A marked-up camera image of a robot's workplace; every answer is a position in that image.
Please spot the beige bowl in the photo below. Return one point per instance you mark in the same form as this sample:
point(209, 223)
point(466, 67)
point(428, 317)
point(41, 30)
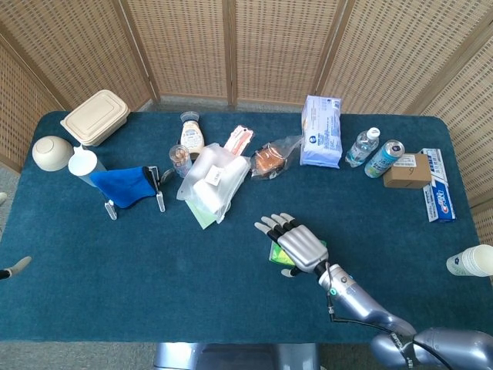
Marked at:
point(50, 154)

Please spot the pink packaged item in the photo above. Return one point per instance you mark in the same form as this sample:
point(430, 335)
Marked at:
point(240, 139)

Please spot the blue microfibre towel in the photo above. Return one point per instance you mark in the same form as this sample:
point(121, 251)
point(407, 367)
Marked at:
point(123, 185)

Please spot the translucent squeeze bottle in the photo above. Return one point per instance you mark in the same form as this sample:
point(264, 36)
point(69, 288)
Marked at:
point(82, 163)

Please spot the stack of paper cups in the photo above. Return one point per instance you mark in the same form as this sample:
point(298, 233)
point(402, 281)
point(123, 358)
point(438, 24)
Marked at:
point(471, 262)

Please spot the frosted white zip bag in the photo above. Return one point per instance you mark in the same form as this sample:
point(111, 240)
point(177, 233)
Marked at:
point(215, 181)

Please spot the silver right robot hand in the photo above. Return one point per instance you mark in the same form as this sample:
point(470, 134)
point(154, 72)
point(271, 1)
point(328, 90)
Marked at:
point(302, 246)

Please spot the beige lidded lunch box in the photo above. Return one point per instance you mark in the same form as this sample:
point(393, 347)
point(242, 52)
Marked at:
point(96, 117)

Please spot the light blue drink can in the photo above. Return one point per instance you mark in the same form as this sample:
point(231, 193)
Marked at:
point(383, 160)

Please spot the green yellow tissue pack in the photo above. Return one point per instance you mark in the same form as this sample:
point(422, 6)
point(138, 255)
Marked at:
point(279, 256)

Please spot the woven bamboo folding screen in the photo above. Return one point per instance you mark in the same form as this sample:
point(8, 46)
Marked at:
point(246, 50)

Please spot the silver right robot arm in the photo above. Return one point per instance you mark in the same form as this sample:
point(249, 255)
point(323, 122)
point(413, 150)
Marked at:
point(362, 300)

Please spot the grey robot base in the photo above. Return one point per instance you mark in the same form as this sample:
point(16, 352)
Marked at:
point(235, 356)

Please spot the white folding rack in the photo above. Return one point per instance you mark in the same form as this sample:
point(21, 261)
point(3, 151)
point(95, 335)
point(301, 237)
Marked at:
point(159, 198)

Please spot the bread in clear bag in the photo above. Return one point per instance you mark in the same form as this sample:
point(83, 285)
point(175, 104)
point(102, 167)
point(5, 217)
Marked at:
point(267, 160)

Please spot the clear snack jar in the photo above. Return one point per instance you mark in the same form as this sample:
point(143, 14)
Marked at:
point(180, 158)

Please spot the blue white toothpaste box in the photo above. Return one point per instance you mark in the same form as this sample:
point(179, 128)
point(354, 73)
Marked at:
point(439, 202)

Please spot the clear water bottle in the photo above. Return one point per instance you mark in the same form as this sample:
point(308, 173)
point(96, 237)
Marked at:
point(361, 148)

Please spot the small cardboard box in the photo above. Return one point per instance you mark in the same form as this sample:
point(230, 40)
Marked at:
point(408, 171)

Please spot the pale blue tissue pack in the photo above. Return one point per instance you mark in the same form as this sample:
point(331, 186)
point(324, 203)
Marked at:
point(321, 133)

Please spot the mayonnaise squeeze bottle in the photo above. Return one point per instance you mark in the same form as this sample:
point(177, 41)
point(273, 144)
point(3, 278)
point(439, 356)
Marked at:
point(191, 136)

